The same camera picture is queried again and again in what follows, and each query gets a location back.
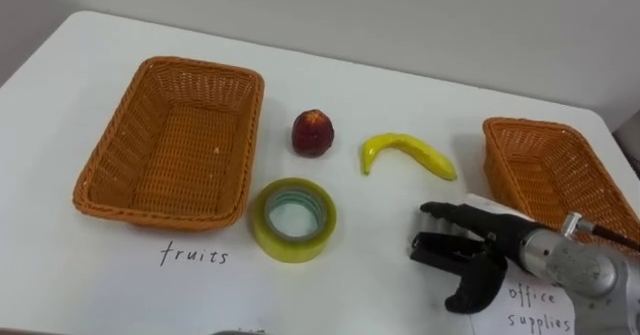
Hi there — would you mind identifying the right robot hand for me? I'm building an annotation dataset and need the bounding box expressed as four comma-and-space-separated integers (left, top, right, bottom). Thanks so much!
409, 200, 550, 315

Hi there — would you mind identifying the white paper sheet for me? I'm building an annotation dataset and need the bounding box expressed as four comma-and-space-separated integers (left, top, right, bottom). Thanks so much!
464, 192, 577, 335

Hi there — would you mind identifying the orange wicker basket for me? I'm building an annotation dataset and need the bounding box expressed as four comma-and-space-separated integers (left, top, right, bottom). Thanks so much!
482, 116, 640, 259
72, 55, 266, 233

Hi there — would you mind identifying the yellow banana soft toy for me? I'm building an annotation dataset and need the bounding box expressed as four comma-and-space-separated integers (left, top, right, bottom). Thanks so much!
360, 132, 459, 182

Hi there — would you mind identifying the yellow clear tape roll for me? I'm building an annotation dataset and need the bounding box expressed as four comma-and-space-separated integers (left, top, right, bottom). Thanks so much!
250, 176, 338, 264

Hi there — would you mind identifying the white desk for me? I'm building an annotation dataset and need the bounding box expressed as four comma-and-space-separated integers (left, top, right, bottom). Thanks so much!
0, 9, 640, 335

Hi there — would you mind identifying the red apple soft toy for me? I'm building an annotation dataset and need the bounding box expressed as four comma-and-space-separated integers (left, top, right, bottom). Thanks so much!
291, 108, 336, 158

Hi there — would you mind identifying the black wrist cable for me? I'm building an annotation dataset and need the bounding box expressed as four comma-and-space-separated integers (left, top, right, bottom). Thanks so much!
560, 211, 640, 253

